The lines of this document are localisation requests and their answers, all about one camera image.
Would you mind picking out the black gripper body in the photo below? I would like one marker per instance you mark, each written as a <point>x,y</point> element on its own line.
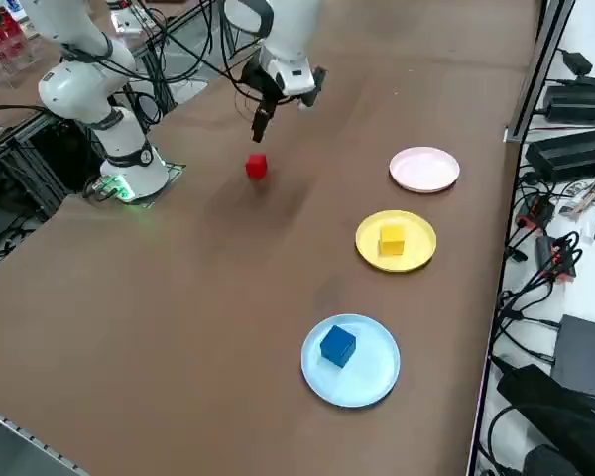
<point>260,79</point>

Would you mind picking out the red cube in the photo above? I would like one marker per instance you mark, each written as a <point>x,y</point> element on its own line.
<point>256,167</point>

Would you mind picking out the yellow cube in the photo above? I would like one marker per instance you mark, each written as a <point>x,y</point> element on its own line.
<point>392,240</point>

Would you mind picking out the blue cube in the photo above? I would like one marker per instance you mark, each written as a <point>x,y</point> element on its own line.
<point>337,347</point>

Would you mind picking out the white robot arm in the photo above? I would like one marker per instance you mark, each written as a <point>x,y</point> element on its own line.
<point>114,134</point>

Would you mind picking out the yellow plate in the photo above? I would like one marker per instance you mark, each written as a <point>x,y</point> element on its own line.
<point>372,243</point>

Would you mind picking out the white plate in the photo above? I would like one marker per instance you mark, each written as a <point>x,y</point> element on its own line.
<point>424,171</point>

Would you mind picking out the light blue plate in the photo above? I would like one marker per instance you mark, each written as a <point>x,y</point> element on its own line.
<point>372,377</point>

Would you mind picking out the small white box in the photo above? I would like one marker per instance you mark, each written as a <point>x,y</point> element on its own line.
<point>126,22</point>

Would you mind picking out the clear acrylic shelf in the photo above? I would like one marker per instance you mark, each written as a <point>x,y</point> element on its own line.
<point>10,54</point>

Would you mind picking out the long power supply brick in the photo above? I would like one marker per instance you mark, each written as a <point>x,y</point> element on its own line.
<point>565,154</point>
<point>585,89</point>
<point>585,111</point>

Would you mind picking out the black strip orange switches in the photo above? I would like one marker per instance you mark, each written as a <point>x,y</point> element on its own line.
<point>545,253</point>

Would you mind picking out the small black power adapter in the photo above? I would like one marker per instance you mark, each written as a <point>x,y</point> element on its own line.
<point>577,62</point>

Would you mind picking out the flat black power adapter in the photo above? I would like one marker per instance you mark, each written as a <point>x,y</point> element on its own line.
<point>585,357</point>

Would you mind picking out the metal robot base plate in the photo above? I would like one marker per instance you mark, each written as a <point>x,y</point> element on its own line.
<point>176,171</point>

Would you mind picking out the black metal frame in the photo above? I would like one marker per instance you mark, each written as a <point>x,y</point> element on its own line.
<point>54,163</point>

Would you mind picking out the aluminium profile post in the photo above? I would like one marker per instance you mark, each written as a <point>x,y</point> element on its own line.
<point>535,79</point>

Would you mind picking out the silver aluminium rail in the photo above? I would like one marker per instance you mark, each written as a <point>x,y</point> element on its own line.
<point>10,441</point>

